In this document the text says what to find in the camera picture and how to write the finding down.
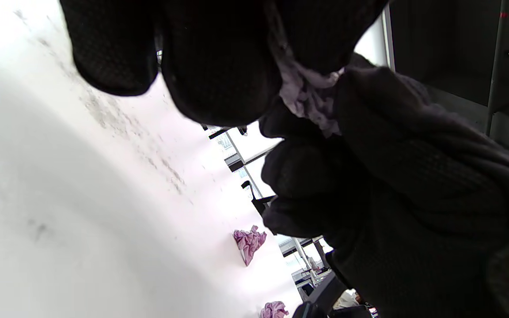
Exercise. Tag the person's right hand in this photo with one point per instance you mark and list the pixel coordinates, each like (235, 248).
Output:
(303, 176)

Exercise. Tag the pink paper invoice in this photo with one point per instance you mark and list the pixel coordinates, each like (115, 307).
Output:
(248, 243)
(274, 311)

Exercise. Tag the person's left hand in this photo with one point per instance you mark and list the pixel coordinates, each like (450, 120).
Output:
(219, 57)

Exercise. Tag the white paper invoice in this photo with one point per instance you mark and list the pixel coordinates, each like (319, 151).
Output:
(307, 101)

